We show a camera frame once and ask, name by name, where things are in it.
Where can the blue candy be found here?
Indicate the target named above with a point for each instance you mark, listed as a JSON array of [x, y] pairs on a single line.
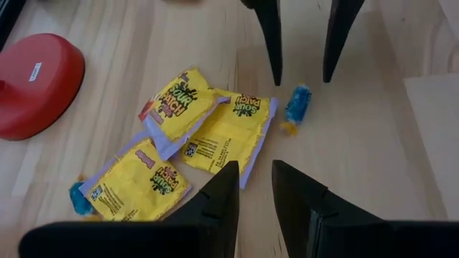
[[79, 200], [297, 105]]

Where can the red desk lamp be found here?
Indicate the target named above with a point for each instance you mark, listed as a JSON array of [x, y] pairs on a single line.
[[36, 86]]

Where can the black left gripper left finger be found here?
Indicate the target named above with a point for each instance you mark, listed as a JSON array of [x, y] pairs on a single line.
[[218, 208]]

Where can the yellow Sour Patch candy bag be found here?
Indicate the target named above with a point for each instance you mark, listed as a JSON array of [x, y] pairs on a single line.
[[132, 190], [183, 104], [229, 136]]

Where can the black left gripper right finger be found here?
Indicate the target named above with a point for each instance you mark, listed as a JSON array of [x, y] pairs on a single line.
[[297, 204]]

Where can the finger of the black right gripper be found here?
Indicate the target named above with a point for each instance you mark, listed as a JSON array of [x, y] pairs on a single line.
[[270, 36], [339, 28]]

